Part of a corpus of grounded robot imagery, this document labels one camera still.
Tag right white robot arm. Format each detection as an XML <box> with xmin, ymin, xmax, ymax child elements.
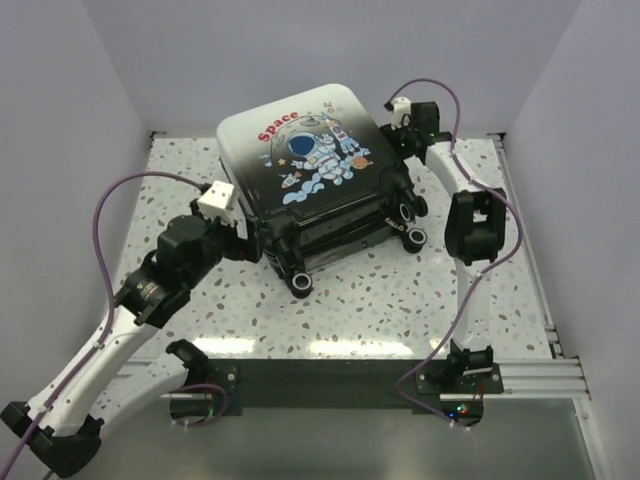
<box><xmin>383</xmin><ymin>97</ymin><xmax>506</xmax><ymax>393</ymax></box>

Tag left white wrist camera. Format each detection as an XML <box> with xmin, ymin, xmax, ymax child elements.
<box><xmin>197</xmin><ymin>180</ymin><xmax>238</xmax><ymax>225</ymax></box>

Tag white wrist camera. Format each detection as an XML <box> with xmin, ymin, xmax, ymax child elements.
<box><xmin>384</xmin><ymin>97</ymin><xmax>412</xmax><ymax>130</ymax></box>
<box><xmin>197</xmin><ymin>180</ymin><xmax>238</xmax><ymax>225</ymax></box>

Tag aluminium frame rail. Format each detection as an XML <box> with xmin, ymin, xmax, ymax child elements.
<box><xmin>38</xmin><ymin>324</ymin><xmax>596</xmax><ymax>480</ymax></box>

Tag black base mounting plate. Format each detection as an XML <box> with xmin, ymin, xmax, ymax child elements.
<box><xmin>149</xmin><ymin>357</ymin><xmax>501</xmax><ymax>427</ymax></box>

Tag black suitcase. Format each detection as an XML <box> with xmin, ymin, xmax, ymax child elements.
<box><xmin>216</xmin><ymin>83</ymin><xmax>428</xmax><ymax>298</ymax></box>

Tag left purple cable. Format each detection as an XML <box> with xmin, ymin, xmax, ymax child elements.
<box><xmin>0</xmin><ymin>171</ymin><xmax>232</xmax><ymax>476</ymax></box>

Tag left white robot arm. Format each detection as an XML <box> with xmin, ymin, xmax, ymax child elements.
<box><xmin>1</xmin><ymin>205</ymin><xmax>261</xmax><ymax>479</ymax></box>

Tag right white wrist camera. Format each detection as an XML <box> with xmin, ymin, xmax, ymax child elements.
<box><xmin>384</xmin><ymin>97</ymin><xmax>412</xmax><ymax>130</ymax></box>

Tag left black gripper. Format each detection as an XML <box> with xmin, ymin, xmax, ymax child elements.
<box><xmin>183</xmin><ymin>198</ymin><xmax>269</xmax><ymax>288</ymax></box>

